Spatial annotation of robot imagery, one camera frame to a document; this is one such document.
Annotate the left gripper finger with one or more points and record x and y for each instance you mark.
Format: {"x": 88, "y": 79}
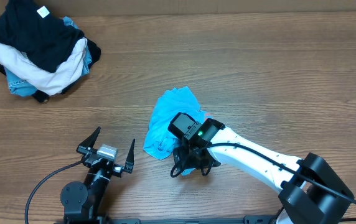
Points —
{"x": 91, "y": 140}
{"x": 130, "y": 156}

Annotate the black garment under pile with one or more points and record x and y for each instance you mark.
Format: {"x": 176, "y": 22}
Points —
{"x": 94, "y": 51}

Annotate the cream white garment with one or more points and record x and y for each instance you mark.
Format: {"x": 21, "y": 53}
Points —
{"x": 51, "y": 83}

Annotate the black garment on pile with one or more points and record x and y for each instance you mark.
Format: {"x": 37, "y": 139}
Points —
{"x": 45, "y": 39}

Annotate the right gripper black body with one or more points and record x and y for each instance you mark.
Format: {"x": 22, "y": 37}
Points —
{"x": 182, "y": 152}

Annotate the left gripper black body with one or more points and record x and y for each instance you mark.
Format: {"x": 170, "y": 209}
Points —
{"x": 116, "y": 170}

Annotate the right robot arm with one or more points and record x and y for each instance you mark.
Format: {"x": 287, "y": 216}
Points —
{"x": 309, "y": 190}

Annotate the blue denim jeans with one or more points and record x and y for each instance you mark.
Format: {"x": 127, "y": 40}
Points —
{"x": 44, "y": 54}

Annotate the light blue printed t-shirt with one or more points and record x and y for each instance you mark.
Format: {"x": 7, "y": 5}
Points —
{"x": 160, "y": 142}

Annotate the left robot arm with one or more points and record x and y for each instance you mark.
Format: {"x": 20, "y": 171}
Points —
{"x": 82, "y": 200}

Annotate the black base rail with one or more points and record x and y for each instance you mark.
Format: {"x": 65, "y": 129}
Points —
{"x": 248, "y": 219}

